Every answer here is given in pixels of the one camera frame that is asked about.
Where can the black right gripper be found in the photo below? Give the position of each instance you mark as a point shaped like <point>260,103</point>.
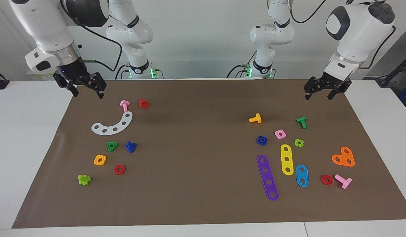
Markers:
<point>74,72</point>

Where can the lime cross-head plastic screw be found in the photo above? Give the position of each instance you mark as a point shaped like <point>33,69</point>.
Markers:
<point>84,180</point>

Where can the lime flower plastic nut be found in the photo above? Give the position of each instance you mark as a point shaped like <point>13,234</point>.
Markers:
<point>296,144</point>

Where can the white curved five-hole plate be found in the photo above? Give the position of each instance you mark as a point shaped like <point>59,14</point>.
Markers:
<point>110,131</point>

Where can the pink square plastic nut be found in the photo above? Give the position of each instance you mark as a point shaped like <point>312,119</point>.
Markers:
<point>276,135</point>

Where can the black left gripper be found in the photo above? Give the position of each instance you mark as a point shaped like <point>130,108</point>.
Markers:
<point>328,83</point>

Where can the red plastic screw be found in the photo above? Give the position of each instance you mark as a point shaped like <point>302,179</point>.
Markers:
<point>143,103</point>

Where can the blue two-hole strip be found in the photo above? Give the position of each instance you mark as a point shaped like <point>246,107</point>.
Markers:
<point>302,175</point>

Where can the yellow three-hole strip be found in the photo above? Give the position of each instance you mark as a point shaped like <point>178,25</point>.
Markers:
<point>287,153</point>

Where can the blue plastic screw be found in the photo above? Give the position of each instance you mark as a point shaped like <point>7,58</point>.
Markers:
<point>131,147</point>

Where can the black stand with tube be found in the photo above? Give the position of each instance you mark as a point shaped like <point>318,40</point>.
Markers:
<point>384,81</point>

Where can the brown table mat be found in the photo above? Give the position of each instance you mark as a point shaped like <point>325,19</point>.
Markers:
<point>190,184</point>

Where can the orange heart three-hole plate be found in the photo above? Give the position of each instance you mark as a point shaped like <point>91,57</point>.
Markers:
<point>343,157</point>

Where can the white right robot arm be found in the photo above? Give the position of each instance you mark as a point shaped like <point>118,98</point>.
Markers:
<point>41,26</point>

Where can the purple four-hole strip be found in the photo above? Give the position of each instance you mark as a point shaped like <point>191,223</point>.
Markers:
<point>267,176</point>

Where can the green plastic screw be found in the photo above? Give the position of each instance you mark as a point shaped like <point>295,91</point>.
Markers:
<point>302,122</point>

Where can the blue square plastic nut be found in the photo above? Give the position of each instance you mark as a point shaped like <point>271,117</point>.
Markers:
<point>258,143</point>

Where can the orange plastic screw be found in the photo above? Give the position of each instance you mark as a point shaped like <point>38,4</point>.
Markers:
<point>255,119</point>

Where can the orange square plastic nut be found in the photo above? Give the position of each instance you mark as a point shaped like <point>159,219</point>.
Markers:
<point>95,162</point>

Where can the red hexagon plastic nut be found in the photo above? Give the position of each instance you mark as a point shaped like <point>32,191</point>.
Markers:
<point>322,181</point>
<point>115,171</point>

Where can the white box stack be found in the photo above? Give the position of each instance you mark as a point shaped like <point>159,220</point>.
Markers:
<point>41,76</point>

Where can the green triangle plastic nut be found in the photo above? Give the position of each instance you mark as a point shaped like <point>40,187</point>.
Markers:
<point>115,144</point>

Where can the pink plastic screw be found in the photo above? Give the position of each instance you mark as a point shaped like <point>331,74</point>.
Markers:
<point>125,105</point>
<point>343,180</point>

